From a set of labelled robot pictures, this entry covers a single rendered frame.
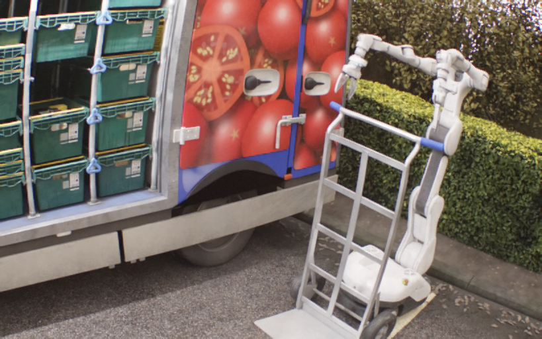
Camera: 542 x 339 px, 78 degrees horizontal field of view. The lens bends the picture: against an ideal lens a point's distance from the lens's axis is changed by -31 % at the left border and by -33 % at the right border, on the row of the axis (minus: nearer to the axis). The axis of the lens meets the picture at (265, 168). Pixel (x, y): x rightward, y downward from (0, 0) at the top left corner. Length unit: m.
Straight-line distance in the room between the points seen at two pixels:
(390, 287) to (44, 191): 2.01
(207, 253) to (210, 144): 0.81
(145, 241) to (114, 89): 0.88
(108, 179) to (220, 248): 1.06
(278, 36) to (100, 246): 1.66
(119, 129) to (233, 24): 0.87
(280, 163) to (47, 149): 1.67
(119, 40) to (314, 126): 1.62
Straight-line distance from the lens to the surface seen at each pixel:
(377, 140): 4.24
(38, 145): 2.28
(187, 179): 2.63
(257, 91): 2.83
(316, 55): 3.16
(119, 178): 2.56
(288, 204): 3.30
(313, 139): 3.29
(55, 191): 2.39
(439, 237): 3.89
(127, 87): 2.45
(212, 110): 2.60
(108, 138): 2.45
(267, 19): 2.77
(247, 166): 2.89
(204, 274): 3.10
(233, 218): 2.97
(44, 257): 2.34
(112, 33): 2.35
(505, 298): 3.32
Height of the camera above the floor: 1.63
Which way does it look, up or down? 18 degrees down
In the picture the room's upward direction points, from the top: 6 degrees clockwise
